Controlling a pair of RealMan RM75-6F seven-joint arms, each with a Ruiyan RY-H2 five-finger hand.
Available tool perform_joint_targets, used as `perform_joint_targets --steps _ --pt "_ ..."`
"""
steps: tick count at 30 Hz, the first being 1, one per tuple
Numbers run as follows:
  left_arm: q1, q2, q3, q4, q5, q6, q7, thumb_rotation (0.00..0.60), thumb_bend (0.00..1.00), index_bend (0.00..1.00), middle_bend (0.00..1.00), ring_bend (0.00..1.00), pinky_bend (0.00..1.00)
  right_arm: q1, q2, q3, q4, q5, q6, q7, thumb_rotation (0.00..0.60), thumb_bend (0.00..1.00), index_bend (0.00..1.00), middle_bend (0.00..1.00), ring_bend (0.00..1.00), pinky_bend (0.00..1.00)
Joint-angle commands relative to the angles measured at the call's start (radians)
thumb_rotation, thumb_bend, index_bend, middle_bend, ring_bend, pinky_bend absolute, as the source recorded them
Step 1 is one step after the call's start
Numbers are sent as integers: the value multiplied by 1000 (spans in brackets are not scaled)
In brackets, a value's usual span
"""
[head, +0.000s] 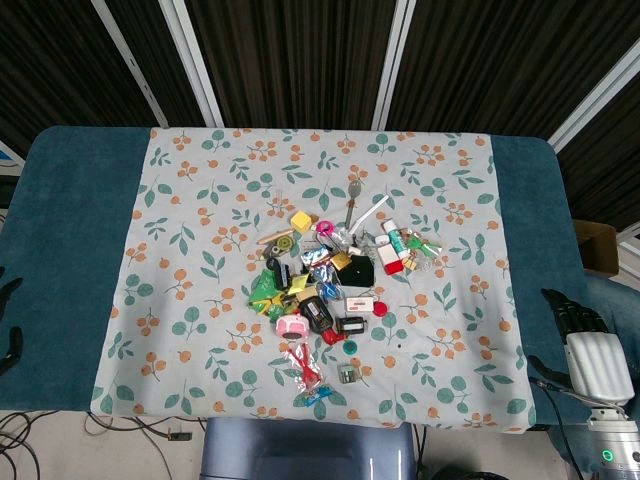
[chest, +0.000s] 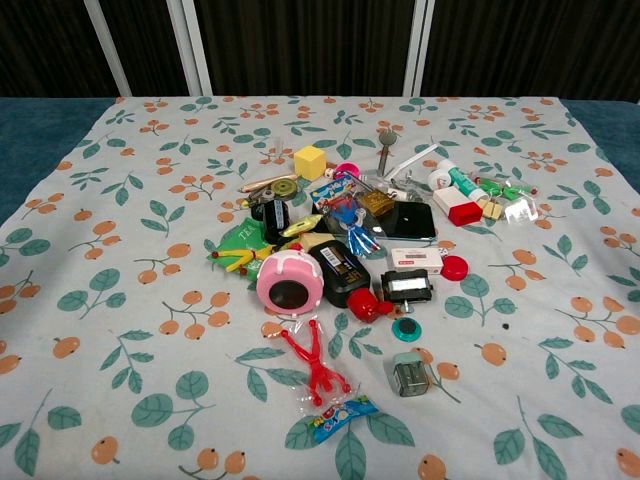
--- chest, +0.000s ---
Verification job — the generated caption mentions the pink toy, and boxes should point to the pink toy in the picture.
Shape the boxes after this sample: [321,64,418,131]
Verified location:
[256,249,326,320]

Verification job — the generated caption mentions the red white candy wrapper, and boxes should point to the red white candy wrapper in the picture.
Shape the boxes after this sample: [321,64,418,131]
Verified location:
[271,319,352,409]

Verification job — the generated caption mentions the white metal frame post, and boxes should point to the white metal frame post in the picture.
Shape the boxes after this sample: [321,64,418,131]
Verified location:
[401,0,437,97]
[166,0,215,97]
[83,0,133,97]

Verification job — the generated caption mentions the black thread spool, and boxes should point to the black thread spool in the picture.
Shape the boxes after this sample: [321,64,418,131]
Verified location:
[261,198,293,244]

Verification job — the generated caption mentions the gold padlock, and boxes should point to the gold padlock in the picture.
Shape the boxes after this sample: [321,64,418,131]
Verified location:
[360,188,399,218]

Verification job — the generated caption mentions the black smartphone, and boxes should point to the black smartphone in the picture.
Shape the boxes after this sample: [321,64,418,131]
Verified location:
[311,199,437,242]

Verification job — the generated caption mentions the yellow foam cube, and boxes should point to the yellow foam cube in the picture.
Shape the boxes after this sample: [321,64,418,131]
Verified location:
[293,145,328,182]

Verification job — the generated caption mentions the white box with red cap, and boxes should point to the white box with red cap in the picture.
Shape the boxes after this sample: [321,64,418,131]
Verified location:
[431,185,484,228]

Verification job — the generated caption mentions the green pen set packet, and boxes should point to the green pen set packet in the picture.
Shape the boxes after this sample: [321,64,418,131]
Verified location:
[473,173,539,202]

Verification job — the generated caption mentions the green tea packet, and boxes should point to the green tea packet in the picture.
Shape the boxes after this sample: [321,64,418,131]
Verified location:
[206,216,277,274]

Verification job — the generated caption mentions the teal round magnet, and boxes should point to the teal round magnet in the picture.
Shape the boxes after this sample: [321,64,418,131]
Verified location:
[391,317,425,344]

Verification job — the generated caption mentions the teal velvet table cover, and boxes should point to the teal velvet table cover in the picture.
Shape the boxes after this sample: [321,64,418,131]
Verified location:
[0,95,119,226]

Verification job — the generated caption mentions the cream wedge eraser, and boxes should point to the cream wedge eraser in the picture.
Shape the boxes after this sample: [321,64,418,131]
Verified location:
[299,231,342,252]

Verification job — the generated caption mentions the blue candy wrapper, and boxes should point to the blue candy wrapper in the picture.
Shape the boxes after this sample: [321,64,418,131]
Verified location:
[309,394,381,444]

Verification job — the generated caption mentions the green white tube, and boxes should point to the green white tube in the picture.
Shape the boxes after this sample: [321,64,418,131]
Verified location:
[436,159,489,202]

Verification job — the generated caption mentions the red bottle cap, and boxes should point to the red bottle cap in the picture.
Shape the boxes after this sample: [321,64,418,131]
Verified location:
[346,288,394,324]

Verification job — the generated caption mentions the small white labelled box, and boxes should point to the small white labelled box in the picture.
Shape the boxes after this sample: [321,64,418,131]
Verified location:
[389,245,446,276]

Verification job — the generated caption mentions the wooden stick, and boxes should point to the wooden stick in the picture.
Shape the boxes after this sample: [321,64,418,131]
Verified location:
[240,172,298,195]

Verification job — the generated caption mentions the white flat strip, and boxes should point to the white flat strip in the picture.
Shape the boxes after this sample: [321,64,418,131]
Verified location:
[384,143,452,181]

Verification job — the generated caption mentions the yellow snack packet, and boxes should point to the yellow snack packet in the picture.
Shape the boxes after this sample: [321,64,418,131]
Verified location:
[278,214,324,239]

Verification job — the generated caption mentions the green pencil sharpener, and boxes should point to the green pencil sharpener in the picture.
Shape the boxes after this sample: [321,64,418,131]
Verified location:
[390,351,433,398]

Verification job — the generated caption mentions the floral print tablecloth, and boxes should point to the floral print tablecloth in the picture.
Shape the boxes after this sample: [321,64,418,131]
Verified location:
[0,94,640,480]

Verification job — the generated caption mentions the green black wheel disc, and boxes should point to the green black wheel disc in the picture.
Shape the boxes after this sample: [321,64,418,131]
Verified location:
[264,179,299,202]

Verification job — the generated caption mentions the red round disc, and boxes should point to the red round disc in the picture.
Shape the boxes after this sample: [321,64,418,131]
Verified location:
[441,254,469,282]

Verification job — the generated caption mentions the black stamp device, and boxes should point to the black stamp device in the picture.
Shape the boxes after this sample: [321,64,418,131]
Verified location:
[379,268,434,306]

